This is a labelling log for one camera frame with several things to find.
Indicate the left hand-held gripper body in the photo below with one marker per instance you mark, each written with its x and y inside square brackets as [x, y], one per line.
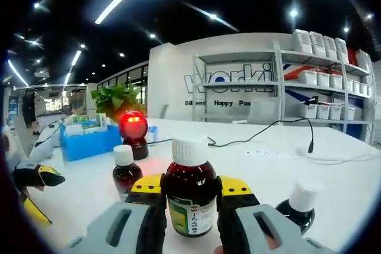
[12, 147]

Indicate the tall brown medicine bottle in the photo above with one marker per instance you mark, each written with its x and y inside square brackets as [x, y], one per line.
[190, 176]

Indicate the black handheld device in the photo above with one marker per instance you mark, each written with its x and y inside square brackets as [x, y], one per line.
[309, 100]

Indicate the white table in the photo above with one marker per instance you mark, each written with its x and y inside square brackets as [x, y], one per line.
[253, 170]

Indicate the green white medicine box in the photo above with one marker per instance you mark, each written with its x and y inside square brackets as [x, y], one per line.
[84, 119]

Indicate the black round barcode scanner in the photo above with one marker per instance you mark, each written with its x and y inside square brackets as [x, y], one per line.
[134, 126]

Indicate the red storage box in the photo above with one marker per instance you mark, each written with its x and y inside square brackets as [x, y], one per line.
[351, 57]

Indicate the grey metal shelving rack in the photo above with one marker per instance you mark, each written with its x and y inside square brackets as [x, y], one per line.
[278, 66]

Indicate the person's right hand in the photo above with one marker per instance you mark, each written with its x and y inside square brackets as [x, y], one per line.
[219, 250]

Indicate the large white box blue lettering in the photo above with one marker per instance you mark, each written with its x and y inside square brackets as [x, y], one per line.
[74, 130]

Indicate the white power strip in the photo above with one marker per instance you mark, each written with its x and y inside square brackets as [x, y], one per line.
[265, 153]

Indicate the row of white storage bins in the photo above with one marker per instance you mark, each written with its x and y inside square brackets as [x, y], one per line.
[324, 80]

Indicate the green potted plant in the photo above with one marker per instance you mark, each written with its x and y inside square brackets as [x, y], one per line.
[116, 99]

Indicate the small brown medicine bottle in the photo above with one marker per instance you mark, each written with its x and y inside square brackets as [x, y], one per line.
[294, 212]

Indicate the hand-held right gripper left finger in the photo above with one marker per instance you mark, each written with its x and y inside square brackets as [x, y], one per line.
[98, 230]

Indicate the blue plastic bin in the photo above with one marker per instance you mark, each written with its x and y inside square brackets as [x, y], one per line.
[89, 147]

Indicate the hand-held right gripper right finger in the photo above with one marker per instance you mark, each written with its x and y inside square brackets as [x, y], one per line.
[247, 221]

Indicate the wide brown medicine bottle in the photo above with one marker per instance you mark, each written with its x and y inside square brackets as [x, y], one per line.
[126, 176]

